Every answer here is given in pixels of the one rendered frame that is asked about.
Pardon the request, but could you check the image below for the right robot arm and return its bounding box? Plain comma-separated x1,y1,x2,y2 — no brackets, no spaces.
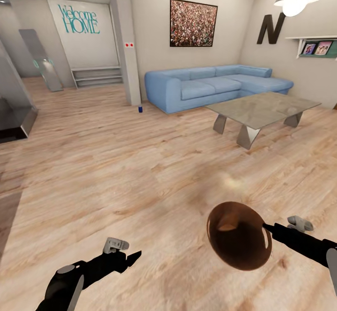
263,215,337,296

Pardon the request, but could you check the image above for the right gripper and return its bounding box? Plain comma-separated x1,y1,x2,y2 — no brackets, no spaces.
263,222,312,258

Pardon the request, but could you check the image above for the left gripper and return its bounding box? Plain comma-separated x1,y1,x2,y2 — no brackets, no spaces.
95,250,142,281

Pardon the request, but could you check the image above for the trash can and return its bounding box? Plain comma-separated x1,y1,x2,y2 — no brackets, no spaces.
206,201,272,271

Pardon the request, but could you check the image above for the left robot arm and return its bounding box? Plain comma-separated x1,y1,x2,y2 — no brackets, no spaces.
36,237,142,311

